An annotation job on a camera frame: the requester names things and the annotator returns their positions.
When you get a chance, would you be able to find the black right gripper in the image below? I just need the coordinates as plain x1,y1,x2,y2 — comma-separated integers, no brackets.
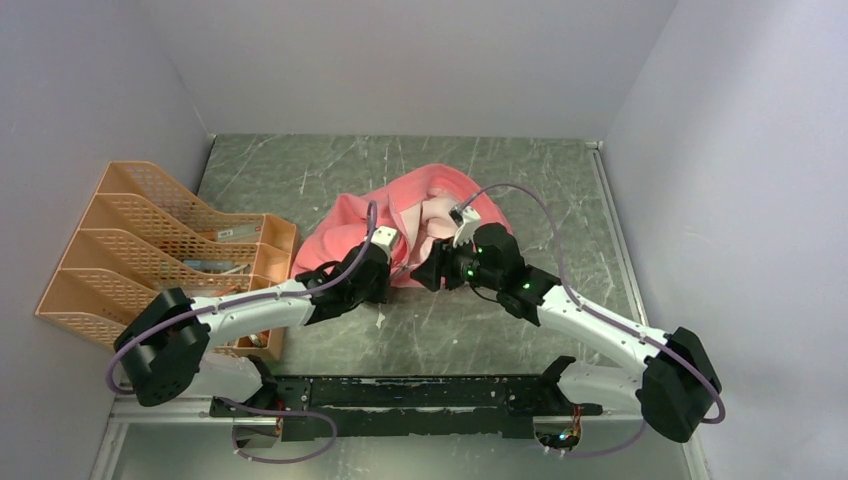
410,230,502,291

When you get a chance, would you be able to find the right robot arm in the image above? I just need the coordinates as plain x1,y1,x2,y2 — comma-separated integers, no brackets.
411,223,723,443

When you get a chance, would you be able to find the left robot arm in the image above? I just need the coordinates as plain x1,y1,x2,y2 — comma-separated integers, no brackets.
106,244,390,416

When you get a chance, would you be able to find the orange mesh file rack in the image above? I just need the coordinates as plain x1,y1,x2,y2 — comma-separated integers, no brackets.
35,160,276,352

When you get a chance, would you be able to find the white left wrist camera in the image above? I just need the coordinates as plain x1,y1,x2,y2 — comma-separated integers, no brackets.
370,226,400,256

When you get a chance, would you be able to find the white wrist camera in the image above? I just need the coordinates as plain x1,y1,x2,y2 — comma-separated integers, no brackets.
370,226,400,256
449,205,481,248

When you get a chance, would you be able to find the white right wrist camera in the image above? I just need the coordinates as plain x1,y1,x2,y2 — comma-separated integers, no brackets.
449,205,481,248

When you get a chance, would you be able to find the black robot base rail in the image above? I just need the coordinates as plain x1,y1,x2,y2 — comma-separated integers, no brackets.
248,374,603,441

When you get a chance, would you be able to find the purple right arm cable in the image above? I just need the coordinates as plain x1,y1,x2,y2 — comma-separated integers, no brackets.
457,183,727,425

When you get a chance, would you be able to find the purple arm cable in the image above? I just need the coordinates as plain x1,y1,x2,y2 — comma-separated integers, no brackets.
457,183,727,425
105,199,380,397

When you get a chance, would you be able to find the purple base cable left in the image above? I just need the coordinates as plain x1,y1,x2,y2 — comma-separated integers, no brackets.
211,397,339,465

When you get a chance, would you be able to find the aluminium table frame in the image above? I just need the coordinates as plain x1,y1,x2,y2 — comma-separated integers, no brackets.
93,397,708,479

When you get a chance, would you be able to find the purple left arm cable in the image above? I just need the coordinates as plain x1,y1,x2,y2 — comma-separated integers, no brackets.
105,199,380,397

